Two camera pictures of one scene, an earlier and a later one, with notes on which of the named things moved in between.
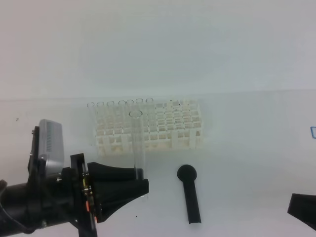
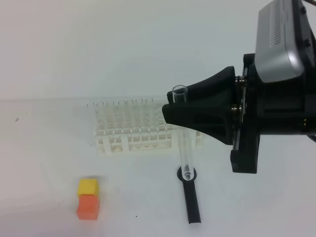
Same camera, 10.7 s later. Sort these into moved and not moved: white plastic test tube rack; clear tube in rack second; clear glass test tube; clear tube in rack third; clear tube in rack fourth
Moved: clear glass test tube
Not moved: white plastic test tube rack; clear tube in rack fourth; clear tube in rack second; clear tube in rack third
